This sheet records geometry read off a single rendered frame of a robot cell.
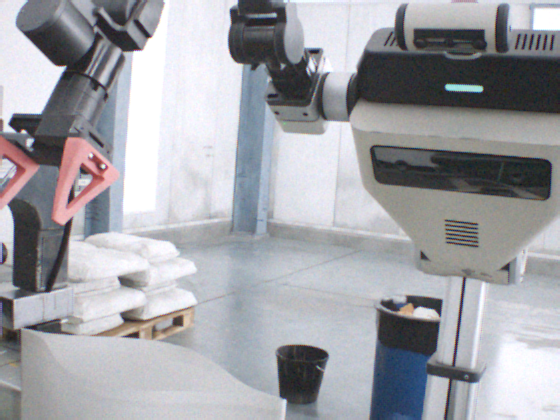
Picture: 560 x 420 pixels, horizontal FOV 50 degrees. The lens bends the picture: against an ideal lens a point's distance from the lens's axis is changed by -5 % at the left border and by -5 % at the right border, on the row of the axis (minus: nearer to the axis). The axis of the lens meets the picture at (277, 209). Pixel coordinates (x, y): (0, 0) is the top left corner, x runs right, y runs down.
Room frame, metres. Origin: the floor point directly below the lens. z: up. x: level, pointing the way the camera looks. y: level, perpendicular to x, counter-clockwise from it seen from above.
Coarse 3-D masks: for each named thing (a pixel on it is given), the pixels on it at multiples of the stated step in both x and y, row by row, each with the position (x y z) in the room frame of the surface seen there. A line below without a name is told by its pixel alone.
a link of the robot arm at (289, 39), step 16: (240, 0) 0.98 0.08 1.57; (256, 0) 0.97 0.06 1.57; (272, 0) 0.97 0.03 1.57; (240, 16) 1.00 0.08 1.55; (256, 16) 1.03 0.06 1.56; (288, 16) 0.98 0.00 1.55; (240, 32) 1.00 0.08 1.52; (288, 32) 0.98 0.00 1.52; (240, 48) 1.00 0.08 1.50; (288, 48) 0.98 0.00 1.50
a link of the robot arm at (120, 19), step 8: (96, 0) 0.69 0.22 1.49; (104, 0) 0.69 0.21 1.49; (112, 0) 0.68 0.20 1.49; (120, 0) 0.67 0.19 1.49; (128, 0) 0.67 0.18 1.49; (136, 0) 0.68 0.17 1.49; (160, 0) 0.72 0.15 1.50; (104, 8) 0.68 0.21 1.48; (112, 8) 0.68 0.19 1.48; (120, 8) 0.67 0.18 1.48; (128, 8) 0.67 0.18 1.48; (160, 8) 0.72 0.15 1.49; (112, 16) 0.68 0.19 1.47; (120, 16) 0.67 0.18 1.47; (128, 16) 0.67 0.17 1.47; (120, 24) 0.68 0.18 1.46
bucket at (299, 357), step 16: (288, 352) 3.42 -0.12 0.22; (304, 352) 3.44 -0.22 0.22; (320, 352) 3.39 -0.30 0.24; (288, 368) 3.19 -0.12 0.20; (304, 368) 3.17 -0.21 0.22; (320, 368) 3.19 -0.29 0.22; (288, 384) 3.20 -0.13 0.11; (304, 384) 3.18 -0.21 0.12; (320, 384) 3.25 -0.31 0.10; (288, 400) 3.21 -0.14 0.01; (304, 400) 3.20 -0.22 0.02
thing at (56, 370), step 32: (32, 352) 0.90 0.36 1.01; (64, 352) 0.91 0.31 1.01; (96, 352) 0.92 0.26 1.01; (128, 352) 0.93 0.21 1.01; (160, 352) 0.92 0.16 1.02; (192, 352) 0.90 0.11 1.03; (32, 384) 0.90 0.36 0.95; (64, 384) 0.77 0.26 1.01; (96, 384) 0.74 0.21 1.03; (128, 384) 0.93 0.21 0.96; (160, 384) 0.92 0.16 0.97; (192, 384) 0.90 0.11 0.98; (224, 384) 0.82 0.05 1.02; (32, 416) 0.90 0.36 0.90; (64, 416) 0.77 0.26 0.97; (96, 416) 0.74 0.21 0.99; (128, 416) 0.73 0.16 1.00; (160, 416) 0.73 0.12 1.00; (192, 416) 0.74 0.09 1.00; (224, 416) 0.74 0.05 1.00; (256, 416) 0.74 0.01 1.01
